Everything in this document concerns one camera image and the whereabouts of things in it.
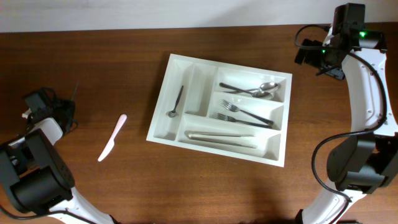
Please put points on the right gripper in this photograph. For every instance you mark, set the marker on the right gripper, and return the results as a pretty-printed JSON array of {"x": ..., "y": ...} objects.
[{"x": 310, "y": 57}]

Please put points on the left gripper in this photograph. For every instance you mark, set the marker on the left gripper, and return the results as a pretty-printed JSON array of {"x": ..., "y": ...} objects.
[{"x": 66, "y": 103}]

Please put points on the small steel teaspoon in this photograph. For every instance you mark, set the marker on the small steel teaspoon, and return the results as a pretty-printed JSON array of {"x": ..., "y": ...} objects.
[
  {"x": 173, "y": 113},
  {"x": 75, "y": 91}
]

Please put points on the large steel spoon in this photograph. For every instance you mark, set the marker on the large steel spoon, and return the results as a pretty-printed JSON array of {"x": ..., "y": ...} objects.
[
  {"x": 255, "y": 94},
  {"x": 268, "y": 86}
]

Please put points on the pink plastic knife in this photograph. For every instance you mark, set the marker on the pink plastic knife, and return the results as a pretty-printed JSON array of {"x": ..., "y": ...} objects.
[{"x": 110, "y": 144}]

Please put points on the white cutlery tray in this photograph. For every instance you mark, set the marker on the white cutlery tray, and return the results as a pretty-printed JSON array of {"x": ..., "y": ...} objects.
[{"x": 202, "y": 97}]

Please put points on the steel fork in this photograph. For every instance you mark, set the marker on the steel fork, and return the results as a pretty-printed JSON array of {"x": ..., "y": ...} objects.
[
  {"x": 231, "y": 107},
  {"x": 227, "y": 118}
]

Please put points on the steel serrated tongs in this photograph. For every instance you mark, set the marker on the steel serrated tongs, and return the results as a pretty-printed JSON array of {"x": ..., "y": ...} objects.
[{"x": 221, "y": 138}]

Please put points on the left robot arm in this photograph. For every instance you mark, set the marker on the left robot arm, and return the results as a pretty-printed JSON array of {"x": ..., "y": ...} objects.
[{"x": 36, "y": 180}]

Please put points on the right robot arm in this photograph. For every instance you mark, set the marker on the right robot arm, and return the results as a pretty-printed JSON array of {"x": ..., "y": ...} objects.
[{"x": 366, "y": 158}]

